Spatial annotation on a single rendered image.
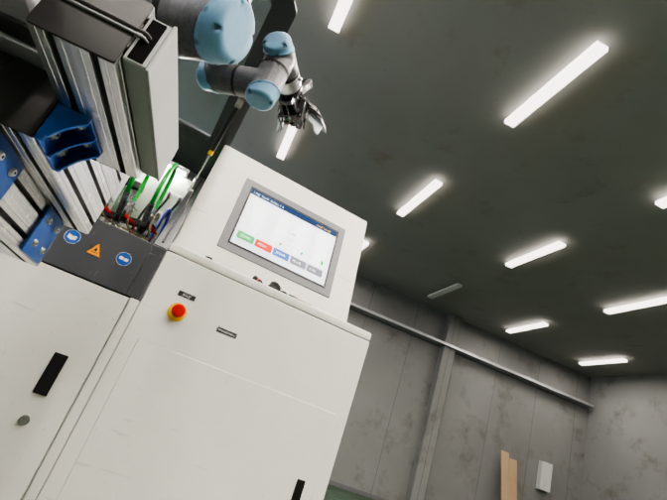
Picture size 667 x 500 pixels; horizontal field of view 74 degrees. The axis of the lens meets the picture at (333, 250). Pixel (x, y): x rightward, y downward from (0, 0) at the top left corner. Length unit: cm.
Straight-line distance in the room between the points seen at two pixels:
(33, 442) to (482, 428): 1086
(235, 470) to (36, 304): 67
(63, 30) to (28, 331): 90
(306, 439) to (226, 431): 24
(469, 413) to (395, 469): 225
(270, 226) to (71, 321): 79
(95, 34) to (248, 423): 106
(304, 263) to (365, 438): 870
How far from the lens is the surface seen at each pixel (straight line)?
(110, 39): 55
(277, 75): 118
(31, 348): 133
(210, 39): 88
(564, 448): 1316
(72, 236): 136
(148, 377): 131
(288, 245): 175
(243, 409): 135
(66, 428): 132
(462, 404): 1138
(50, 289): 134
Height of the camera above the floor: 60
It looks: 23 degrees up
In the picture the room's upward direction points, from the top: 20 degrees clockwise
